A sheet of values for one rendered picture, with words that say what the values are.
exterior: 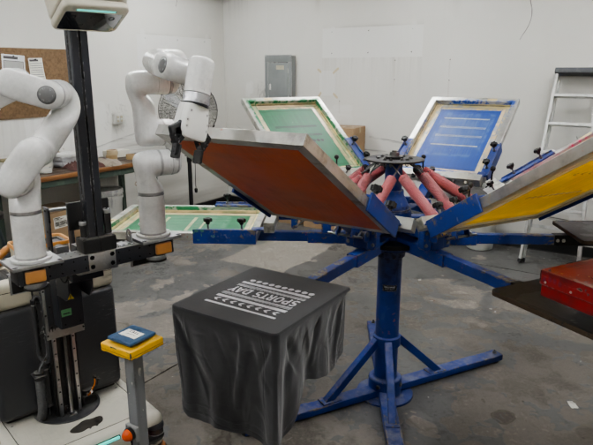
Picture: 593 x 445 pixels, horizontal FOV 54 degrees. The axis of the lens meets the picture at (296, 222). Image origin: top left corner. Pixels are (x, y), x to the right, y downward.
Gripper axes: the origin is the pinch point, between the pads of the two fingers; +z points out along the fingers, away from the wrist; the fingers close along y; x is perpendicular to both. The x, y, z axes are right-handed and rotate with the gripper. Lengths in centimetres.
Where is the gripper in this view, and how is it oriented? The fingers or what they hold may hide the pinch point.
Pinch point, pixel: (186, 157)
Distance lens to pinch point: 169.3
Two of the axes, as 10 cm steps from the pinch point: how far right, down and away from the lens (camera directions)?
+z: -1.6, 9.9, 0.0
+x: 8.4, 1.4, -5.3
